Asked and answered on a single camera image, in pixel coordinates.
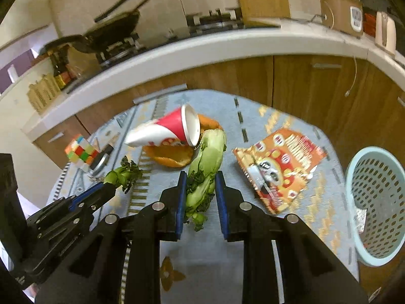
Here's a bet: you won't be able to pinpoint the orange panda snack bag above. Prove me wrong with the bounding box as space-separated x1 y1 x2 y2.
233 128 326 215

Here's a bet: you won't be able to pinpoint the green leafy vegetable piece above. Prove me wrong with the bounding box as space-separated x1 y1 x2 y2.
104 156 143 194

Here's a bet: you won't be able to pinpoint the red white paper cup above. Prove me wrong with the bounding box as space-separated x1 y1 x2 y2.
124 104 200 147

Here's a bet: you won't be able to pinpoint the black key fob with keys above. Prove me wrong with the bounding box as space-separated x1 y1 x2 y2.
87 144 114 177

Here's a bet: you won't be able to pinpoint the black gas stove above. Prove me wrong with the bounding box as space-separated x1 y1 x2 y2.
96 7 281 69

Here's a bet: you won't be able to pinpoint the brown rice cooker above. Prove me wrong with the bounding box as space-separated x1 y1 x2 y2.
320 0 363 38

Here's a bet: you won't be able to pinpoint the white kitchen counter with cabinets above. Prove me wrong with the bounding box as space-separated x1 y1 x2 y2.
23 20 404 166

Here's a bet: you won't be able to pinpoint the black wok with handle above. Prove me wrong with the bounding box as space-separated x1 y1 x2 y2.
40 0 149 54

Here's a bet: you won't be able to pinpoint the orange peel pieces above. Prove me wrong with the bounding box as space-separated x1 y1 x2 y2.
143 114 222 168

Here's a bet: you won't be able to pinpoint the light blue perforated trash basket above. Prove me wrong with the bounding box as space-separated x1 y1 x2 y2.
345 146 404 267

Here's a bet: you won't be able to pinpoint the colourful rubik's cube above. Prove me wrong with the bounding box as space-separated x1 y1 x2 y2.
65 135 99 167

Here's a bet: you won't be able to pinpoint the pink electric kettle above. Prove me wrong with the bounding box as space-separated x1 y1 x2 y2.
375 12 396 57

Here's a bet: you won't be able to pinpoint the green bok choy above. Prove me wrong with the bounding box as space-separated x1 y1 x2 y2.
184 129 227 232

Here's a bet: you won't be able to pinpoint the white power cable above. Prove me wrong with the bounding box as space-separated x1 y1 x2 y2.
303 0 358 98

